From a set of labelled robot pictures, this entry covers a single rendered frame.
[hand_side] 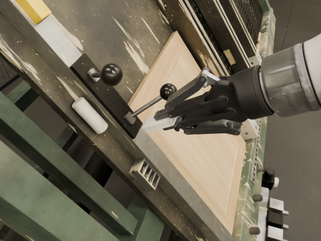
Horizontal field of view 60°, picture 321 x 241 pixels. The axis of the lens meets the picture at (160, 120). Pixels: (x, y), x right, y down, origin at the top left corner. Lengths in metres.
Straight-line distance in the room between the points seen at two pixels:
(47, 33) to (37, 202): 0.29
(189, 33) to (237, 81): 0.61
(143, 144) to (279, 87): 0.36
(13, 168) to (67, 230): 0.13
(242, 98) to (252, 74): 0.03
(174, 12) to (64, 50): 0.50
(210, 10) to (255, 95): 0.90
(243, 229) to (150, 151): 0.49
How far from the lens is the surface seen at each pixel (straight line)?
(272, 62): 0.39
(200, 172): 0.87
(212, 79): 0.42
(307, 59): 0.38
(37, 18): 0.56
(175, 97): 0.45
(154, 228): 0.76
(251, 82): 0.40
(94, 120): 0.58
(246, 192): 1.08
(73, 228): 0.50
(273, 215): 1.23
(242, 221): 1.02
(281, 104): 0.39
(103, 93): 0.58
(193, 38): 1.01
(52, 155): 0.60
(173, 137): 0.78
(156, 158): 0.67
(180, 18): 0.99
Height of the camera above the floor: 1.80
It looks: 45 degrees down
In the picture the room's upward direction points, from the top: straight up
